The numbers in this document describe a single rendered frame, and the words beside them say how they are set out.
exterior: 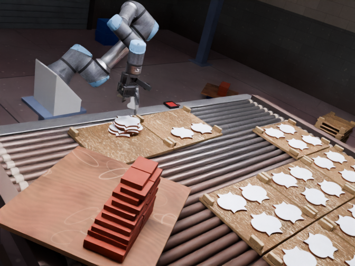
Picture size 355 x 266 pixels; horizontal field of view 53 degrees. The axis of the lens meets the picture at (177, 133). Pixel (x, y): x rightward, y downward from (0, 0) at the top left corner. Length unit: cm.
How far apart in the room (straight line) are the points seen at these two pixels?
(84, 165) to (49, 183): 17
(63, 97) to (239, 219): 115
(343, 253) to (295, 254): 24
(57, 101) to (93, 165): 73
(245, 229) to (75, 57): 131
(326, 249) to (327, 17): 562
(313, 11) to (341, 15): 48
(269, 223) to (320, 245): 21
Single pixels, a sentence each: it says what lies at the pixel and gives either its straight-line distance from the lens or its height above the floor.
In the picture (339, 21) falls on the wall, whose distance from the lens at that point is 682.
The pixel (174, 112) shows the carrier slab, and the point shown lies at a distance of 224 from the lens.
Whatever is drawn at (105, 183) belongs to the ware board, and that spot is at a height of 104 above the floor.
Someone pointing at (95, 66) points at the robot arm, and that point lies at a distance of 215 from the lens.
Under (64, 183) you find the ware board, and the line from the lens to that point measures 132.
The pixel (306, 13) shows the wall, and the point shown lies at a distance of 703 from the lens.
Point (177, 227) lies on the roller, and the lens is 142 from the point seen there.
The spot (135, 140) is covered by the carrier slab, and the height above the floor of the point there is 94.
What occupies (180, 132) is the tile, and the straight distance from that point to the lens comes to 200.
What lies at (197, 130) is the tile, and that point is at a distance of 207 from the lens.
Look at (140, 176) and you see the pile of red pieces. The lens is 106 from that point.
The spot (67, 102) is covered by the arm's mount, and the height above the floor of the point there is 95.
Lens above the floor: 186
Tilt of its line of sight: 27 degrees down
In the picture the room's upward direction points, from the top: 15 degrees clockwise
